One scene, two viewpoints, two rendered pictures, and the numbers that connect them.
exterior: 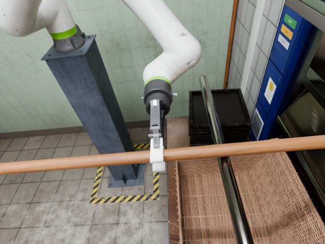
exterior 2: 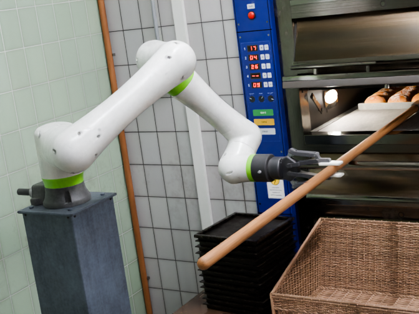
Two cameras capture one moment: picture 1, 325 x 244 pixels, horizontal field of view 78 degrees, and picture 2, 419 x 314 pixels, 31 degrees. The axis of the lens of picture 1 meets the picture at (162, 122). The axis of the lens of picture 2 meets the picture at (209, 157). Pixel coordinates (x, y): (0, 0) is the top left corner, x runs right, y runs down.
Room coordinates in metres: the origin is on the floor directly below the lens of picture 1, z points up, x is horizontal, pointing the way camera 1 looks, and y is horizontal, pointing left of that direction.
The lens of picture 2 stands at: (-0.39, 2.26, 1.80)
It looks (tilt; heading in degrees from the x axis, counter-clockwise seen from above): 13 degrees down; 296
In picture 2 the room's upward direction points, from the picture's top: 7 degrees counter-clockwise
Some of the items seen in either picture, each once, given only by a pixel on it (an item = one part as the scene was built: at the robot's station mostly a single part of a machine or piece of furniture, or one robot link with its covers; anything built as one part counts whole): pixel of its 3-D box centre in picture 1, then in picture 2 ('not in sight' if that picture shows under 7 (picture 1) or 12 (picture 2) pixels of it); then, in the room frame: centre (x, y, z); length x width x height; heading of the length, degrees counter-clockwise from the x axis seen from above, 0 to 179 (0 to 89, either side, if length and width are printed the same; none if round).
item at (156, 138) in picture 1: (155, 136); (322, 157); (0.32, 0.02, 1.23); 0.05 x 0.01 x 0.03; 174
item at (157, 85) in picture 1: (159, 96); (265, 167); (0.52, 0.00, 1.19); 0.12 x 0.06 x 0.09; 84
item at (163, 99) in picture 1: (157, 111); (285, 168); (0.45, 0.01, 1.19); 0.09 x 0.07 x 0.08; 174
